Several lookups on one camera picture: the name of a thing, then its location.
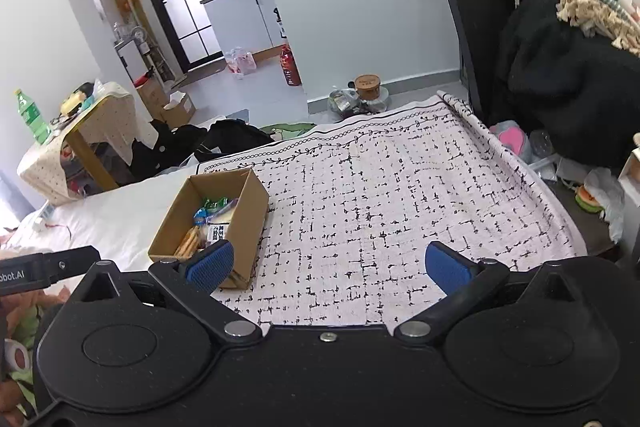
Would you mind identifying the green snack packet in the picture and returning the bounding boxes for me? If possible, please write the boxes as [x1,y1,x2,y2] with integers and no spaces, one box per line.
[198,197,231,217]

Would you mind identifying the brown lidded jar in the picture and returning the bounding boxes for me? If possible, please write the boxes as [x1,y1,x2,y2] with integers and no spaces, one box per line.
[354,74,381,101]

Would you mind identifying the green sprite bottle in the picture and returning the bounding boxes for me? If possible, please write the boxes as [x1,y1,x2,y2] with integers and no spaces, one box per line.
[15,89,51,145]

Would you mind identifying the black backpack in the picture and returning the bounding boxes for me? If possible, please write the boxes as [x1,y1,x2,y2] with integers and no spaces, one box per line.
[194,119,273,162]

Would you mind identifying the pack of water bottles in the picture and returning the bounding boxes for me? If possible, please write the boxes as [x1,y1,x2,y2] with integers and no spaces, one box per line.
[224,48,257,78]

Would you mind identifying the beige fringed scarf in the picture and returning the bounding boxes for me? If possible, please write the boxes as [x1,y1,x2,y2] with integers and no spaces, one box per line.
[556,0,640,56]

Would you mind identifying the brown cardboard box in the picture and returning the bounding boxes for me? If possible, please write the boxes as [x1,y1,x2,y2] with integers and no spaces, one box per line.
[148,169,269,289]

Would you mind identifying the green cartoon floor mat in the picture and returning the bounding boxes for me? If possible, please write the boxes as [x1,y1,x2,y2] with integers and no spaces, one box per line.
[260,122,316,142]

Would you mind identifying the wooden table with cloth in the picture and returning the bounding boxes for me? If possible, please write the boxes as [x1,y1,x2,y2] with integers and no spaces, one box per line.
[17,82,158,206]

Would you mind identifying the black jacket on floor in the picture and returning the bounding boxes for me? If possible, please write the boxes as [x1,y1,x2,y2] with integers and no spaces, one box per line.
[129,119,207,181]

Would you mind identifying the small cardboard box on floor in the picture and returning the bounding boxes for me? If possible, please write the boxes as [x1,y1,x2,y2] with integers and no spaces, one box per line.
[162,91,195,129]

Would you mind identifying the purple white snack pack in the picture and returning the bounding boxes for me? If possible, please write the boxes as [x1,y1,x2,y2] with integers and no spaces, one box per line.
[203,198,239,246]

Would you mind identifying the patterned white cloth mat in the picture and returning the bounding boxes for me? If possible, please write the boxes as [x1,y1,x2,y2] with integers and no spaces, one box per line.
[206,92,586,327]

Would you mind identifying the white kitchen cabinet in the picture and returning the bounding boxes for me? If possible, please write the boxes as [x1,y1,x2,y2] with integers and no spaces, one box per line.
[201,0,283,53]

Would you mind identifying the clear bag of items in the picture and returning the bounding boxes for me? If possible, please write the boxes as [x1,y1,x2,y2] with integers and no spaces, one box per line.
[328,88,360,115]

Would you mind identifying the white bed sheet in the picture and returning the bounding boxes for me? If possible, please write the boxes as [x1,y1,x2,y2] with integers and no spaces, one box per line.
[3,166,198,271]

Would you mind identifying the orange cracker packet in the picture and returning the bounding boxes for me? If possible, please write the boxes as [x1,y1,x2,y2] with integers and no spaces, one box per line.
[174,225,202,259]

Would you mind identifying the red oil bottle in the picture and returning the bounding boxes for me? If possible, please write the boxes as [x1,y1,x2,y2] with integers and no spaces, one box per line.
[280,43,302,87]

